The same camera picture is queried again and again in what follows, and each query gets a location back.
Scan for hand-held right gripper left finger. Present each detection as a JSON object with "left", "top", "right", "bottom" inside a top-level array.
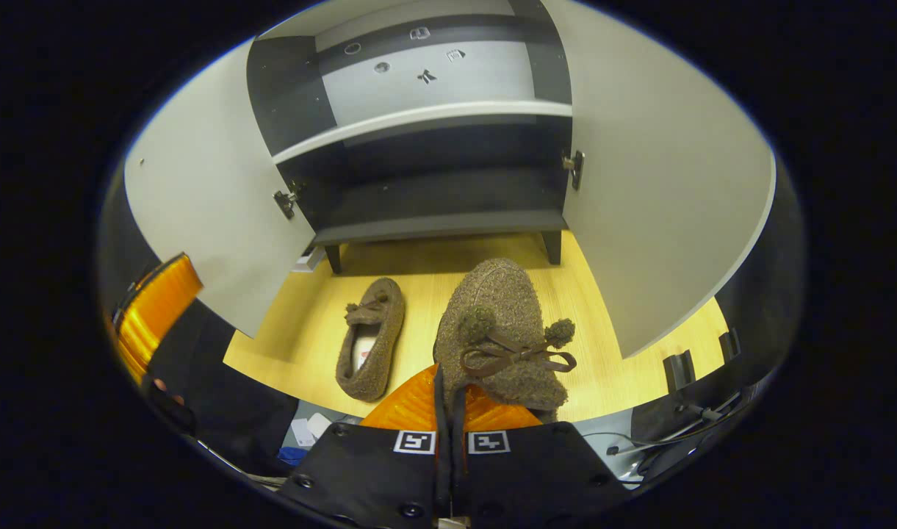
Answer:
[{"left": 275, "top": 364, "right": 451, "bottom": 529}]

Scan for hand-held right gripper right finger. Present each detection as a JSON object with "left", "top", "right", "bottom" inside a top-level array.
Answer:
[{"left": 450, "top": 384, "right": 634, "bottom": 529}]

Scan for brown fuzzy shoe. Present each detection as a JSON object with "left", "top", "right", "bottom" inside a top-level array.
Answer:
[
  {"left": 433, "top": 257, "right": 578, "bottom": 424},
  {"left": 335, "top": 277, "right": 407, "bottom": 403}
]

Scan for white and grey shoe cabinet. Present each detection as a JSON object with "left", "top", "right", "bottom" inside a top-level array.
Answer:
[{"left": 246, "top": 0, "right": 574, "bottom": 275}]

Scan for white paper cards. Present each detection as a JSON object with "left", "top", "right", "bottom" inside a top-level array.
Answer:
[{"left": 291, "top": 412, "right": 334, "bottom": 449}]

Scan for small white box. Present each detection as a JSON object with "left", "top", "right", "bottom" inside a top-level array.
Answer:
[{"left": 293, "top": 245, "right": 329, "bottom": 275}]

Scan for black cable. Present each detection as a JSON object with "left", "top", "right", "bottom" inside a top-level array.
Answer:
[{"left": 586, "top": 411, "right": 743, "bottom": 480}]

